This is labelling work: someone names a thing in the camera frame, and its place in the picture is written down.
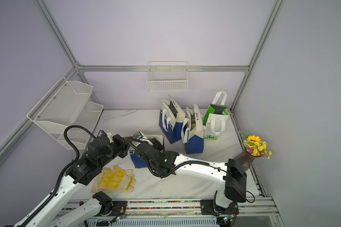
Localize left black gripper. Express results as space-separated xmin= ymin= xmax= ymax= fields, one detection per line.
xmin=99 ymin=135 xmax=133 ymax=169

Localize blue beige tote bag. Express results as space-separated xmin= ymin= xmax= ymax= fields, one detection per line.
xmin=181 ymin=104 xmax=205 ymax=154
xmin=159 ymin=95 xmax=186 ymax=144
xmin=129 ymin=135 xmax=164 ymax=168

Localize green white takeout bag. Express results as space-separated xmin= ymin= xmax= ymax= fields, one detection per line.
xmin=203 ymin=91 xmax=229 ymax=140

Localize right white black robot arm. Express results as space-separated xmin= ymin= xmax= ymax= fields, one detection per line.
xmin=125 ymin=137 xmax=255 ymax=208

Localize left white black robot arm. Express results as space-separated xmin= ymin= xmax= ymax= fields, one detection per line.
xmin=14 ymin=125 xmax=129 ymax=227

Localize white two-tier mesh shelf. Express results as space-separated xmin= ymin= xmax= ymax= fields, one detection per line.
xmin=27 ymin=77 xmax=103 ymax=150

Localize sunflower bouquet in vase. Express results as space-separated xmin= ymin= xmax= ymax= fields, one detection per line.
xmin=235 ymin=131 xmax=273 ymax=171

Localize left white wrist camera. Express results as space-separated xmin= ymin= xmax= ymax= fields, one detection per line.
xmin=106 ymin=132 xmax=113 ymax=143

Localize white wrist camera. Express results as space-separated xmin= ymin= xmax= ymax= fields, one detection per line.
xmin=106 ymin=132 xmax=113 ymax=143
xmin=133 ymin=131 xmax=148 ymax=142

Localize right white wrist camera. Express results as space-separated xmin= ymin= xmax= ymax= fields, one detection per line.
xmin=133 ymin=131 xmax=148 ymax=142

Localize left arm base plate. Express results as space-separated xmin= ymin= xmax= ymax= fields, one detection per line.
xmin=96 ymin=201 xmax=128 ymax=217

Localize white wire wall basket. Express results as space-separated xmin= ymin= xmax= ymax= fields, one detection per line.
xmin=146 ymin=61 xmax=188 ymax=92

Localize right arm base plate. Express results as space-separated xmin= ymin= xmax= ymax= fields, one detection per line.
xmin=200 ymin=200 xmax=239 ymax=217

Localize front aluminium rail beam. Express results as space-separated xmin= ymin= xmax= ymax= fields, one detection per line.
xmin=49 ymin=197 xmax=285 ymax=227

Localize aluminium frame rails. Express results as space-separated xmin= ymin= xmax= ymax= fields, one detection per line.
xmin=0 ymin=0 xmax=286 ymax=199

